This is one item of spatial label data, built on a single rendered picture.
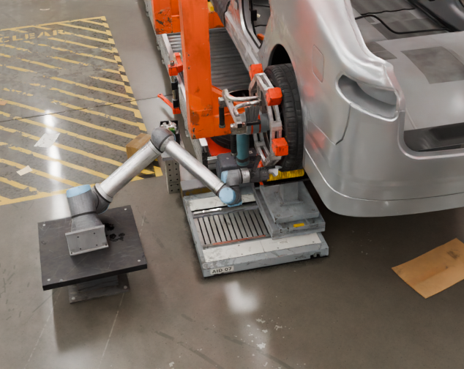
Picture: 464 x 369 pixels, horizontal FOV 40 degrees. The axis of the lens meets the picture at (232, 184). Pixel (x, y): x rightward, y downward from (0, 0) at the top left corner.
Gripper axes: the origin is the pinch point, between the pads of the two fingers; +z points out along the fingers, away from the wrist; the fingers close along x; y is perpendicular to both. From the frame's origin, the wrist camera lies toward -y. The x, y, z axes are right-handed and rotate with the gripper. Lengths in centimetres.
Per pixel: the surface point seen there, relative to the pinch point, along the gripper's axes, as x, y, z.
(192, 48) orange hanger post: -6, -84, -40
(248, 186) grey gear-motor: -81, -3, -5
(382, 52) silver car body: -12, -68, 87
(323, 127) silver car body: 73, -3, 8
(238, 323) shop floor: -2, 88, -42
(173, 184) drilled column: -94, -15, -59
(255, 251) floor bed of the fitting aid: -32, 47, -18
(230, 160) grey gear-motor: -51, -18, -21
